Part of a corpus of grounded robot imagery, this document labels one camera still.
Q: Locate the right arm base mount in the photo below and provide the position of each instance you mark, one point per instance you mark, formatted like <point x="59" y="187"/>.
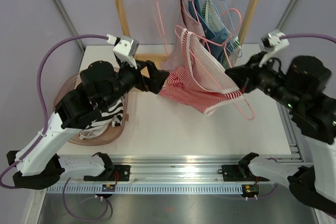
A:
<point x="231" y="173"/>

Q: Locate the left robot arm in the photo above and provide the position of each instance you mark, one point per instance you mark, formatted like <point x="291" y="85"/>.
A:
<point x="38" y="165"/>

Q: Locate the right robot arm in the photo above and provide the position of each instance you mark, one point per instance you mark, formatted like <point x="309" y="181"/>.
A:
<point x="300" y="90"/>

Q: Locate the slotted cable duct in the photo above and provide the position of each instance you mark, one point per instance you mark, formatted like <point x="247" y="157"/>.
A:
<point x="155" y="189"/>

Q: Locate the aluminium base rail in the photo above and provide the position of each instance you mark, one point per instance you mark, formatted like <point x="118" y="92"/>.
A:
<point x="177" y="169"/>

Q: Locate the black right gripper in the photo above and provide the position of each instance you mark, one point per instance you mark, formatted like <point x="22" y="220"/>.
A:
<point x="245" y="75"/>

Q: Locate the green white striped tank top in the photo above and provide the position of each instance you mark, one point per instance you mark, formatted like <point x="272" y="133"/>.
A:
<point x="217" y="32"/>

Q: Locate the blue tank top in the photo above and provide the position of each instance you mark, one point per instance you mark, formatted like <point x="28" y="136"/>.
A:
<point x="217" y="36"/>

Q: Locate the red white striped tank top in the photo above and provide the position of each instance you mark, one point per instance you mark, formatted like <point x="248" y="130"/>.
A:
<point x="201" y="81"/>

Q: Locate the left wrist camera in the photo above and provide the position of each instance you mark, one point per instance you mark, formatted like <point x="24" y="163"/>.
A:
<point x="124" y="49"/>

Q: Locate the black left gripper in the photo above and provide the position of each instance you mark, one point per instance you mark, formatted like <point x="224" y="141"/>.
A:
<point x="155" y="82"/>

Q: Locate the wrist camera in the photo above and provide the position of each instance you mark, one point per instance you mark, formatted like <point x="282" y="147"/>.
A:
<point x="124" y="49"/>
<point x="273" y="44"/>

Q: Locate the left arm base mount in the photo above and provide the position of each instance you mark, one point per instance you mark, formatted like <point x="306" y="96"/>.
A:
<point x="120" y="172"/>

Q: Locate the pink plastic basket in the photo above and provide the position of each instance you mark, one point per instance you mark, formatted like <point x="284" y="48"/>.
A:
<point x="70" y="84"/>

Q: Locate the black white striped tank top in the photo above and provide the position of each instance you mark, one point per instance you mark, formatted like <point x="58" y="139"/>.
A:
<point x="106" y="129"/>

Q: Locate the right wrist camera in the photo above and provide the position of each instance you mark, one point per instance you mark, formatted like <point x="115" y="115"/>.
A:
<point x="273" y="44"/>

